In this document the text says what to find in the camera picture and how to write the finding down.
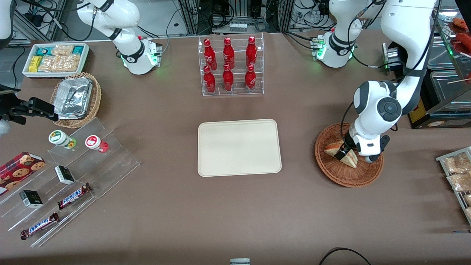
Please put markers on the triangular sandwich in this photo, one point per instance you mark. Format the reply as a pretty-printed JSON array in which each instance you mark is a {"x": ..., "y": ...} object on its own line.
[{"x": 332, "y": 149}]

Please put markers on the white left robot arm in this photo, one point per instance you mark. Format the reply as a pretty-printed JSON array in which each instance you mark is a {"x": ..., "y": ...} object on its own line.
[{"x": 401, "y": 22}]

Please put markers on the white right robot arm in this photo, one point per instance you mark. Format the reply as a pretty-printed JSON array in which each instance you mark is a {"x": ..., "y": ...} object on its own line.
[{"x": 128, "y": 14}]

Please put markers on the brown wicker basket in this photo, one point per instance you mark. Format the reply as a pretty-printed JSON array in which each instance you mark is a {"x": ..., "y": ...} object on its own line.
[{"x": 349, "y": 176}]

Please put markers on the aluminium foil tray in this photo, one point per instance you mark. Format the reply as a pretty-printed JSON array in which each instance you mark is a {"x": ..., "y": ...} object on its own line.
[{"x": 73, "y": 97}]

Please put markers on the light wicker basket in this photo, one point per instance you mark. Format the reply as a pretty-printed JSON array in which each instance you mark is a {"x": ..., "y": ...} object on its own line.
[{"x": 95, "y": 103}]

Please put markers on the tray of packaged snacks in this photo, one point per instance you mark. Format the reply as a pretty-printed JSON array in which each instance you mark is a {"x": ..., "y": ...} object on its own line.
[{"x": 441, "y": 159}]

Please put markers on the beige plastic tray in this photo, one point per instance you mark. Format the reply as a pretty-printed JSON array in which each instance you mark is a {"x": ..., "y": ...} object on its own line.
[{"x": 239, "y": 147}]

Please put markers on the green label yogurt cup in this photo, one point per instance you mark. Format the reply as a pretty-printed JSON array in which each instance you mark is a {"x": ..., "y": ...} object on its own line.
[{"x": 58, "y": 137}]

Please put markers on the yellow snack packet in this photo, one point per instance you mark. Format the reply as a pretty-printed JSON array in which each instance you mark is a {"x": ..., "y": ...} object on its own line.
[{"x": 35, "y": 64}]

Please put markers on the clear bag of crackers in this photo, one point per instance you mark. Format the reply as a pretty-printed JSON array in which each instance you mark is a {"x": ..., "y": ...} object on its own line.
[
  {"x": 49, "y": 64},
  {"x": 63, "y": 50},
  {"x": 70, "y": 63}
]

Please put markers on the red cookie box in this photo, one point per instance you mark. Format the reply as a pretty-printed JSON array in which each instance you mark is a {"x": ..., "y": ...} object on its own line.
[{"x": 18, "y": 171}]

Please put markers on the teal snack packet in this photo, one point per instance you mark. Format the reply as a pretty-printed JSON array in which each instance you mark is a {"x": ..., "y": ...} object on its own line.
[
  {"x": 44, "y": 51},
  {"x": 78, "y": 49}
]

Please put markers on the red label yogurt cup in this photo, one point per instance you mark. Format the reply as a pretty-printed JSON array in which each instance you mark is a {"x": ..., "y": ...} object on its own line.
[{"x": 94, "y": 142}]

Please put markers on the white plastic bin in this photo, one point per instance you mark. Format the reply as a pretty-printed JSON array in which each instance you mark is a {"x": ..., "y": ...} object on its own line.
[{"x": 85, "y": 59}]

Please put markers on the small black box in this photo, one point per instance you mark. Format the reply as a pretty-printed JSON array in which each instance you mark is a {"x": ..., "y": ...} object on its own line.
[
  {"x": 31, "y": 198},
  {"x": 64, "y": 175}
]

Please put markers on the black food warmer machine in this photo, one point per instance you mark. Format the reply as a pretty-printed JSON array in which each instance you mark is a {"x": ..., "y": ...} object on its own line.
[{"x": 441, "y": 119}]

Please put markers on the clear bag of snacks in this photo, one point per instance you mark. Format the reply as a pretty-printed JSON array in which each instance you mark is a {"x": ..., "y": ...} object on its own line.
[
  {"x": 468, "y": 213},
  {"x": 457, "y": 163},
  {"x": 460, "y": 182},
  {"x": 468, "y": 199}
]

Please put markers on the clear acrylic stepped display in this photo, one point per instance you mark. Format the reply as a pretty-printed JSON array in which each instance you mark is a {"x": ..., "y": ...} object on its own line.
[{"x": 110, "y": 165}]

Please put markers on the grey control box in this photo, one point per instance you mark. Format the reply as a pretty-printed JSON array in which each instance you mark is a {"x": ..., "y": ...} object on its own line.
[{"x": 393, "y": 57}]

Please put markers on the snickers chocolate bar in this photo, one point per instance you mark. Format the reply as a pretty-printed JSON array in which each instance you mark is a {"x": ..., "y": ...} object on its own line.
[
  {"x": 39, "y": 225},
  {"x": 73, "y": 196}
]

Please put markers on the stainless steel pan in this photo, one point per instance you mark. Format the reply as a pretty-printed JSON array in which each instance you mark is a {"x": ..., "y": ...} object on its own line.
[
  {"x": 441, "y": 53},
  {"x": 449, "y": 92}
]

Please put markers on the red cola bottle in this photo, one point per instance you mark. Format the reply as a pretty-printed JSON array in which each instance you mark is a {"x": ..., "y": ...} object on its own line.
[
  {"x": 209, "y": 53},
  {"x": 227, "y": 81},
  {"x": 228, "y": 53},
  {"x": 251, "y": 51},
  {"x": 209, "y": 81},
  {"x": 250, "y": 81}
]

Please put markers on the clear acrylic bottle rack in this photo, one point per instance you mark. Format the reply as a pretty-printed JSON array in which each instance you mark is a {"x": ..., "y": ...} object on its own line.
[{"x": 239, "y": 92}]

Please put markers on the red sausage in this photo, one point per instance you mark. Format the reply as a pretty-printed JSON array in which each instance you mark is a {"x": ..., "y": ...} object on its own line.
[
  {"x": 460, "y": 23},
  {"x": 464, "y": 39}
]

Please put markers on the small grey device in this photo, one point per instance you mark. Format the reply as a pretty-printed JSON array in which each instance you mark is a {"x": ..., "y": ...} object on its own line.
[{"x": 240, "y": 262}]

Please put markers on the white power strip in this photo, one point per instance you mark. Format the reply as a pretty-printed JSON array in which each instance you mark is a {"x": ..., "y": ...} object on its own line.
[{"x": 238, "y": 26}]

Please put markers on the aluminium frame rack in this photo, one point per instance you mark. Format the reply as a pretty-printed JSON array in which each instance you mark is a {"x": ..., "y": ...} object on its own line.
[{"x": 191, "y": 14}]

